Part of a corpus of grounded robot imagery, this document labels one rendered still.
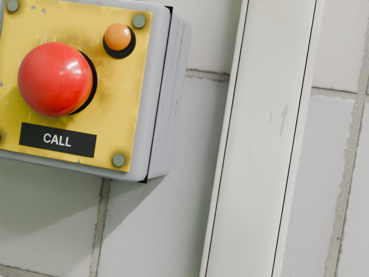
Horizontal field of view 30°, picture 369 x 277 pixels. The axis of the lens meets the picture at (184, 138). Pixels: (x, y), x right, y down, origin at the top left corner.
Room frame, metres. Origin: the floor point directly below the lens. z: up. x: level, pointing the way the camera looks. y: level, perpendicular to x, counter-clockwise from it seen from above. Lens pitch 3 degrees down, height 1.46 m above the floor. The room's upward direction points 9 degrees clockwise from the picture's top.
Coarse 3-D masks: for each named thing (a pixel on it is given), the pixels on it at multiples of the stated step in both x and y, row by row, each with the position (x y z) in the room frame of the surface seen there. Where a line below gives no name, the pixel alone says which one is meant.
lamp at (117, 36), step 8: (112, 24) 0.37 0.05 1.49; (120, 24) 0.37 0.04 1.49; (112, 32) 0.37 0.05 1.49; (120, 32) 0.37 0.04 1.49; (128, 32) 0.37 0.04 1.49; (112, 40) 0.37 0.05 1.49; (120, 40) 0.37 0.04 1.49; (128, 40) 0.37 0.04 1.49; (112, 48) 0.37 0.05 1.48; (120, 48) 0.37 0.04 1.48
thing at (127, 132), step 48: (48, 0) 0.39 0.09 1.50; (96, 0) 0.39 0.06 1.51; (0, 48) 0.40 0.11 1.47; (96, 48) 0.38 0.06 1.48; (144, 48) 0.37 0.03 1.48; (0, 96) 0.39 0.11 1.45; (96, 96) 0.38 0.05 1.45; (144, 96) 0.38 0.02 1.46; (0, 144) 0.39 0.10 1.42; (48, 144) 0.39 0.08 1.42; (96, 144) 0.38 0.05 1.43; (144, 144) 0.38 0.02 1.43
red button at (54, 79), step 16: (48, 48) 0.36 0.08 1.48; (64, 48) 0.36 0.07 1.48; (32, 64) 0.36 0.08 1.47; (48, 64) 0.36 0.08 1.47; (64, 64) 0.36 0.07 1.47; (80, 64) 0.36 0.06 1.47; (32, 80) 0.36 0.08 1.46; (48, 80) 0.36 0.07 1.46; (64, 80) 0.36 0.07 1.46; (80, 80) 0.36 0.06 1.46; (32, 96) 0.36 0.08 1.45; (48, 96) 0.36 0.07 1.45; (64, 96) 0.36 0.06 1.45; (80, 96) 0.36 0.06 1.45; (48, 112) 0.36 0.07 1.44; (64, 112) 0.36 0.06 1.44
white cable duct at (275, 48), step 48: (288, 0) 0.41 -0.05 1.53; (240, 48) 0.42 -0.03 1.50; (288, 48) 0.41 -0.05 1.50; (240, 96) 0.42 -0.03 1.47; (288, 96) 0.41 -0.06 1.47; (240, 144) 0.42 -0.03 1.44; (288, 144) 0.41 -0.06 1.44; (240, 192) 0.42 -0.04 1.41; (288, 192) 0.41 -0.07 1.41; (240, 240) 0.41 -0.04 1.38
